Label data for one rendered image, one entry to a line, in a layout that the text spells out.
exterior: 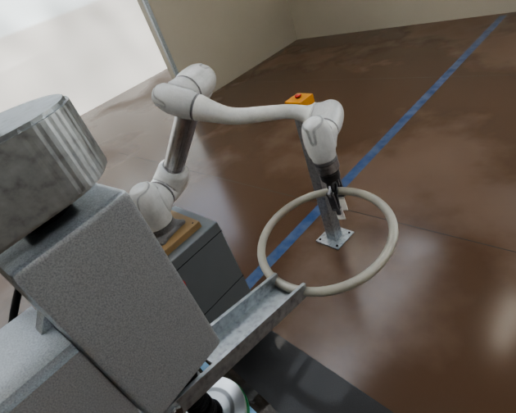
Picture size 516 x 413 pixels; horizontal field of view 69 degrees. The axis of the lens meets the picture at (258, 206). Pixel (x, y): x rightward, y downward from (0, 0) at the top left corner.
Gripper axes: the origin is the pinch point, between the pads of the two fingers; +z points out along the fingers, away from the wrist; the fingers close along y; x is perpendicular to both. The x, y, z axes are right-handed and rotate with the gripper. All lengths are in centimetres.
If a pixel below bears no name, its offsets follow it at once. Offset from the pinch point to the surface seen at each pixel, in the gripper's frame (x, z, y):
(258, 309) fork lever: -11, -13, 56
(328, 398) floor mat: -18, 84, 44
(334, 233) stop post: -39, 86, -66
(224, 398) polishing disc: -14, -7, 81
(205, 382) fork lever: -9, -25, 83
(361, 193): 10.9, -10.6, 3.6
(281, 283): -7.7, -10.8, 45.1
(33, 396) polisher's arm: -10, -61, 102
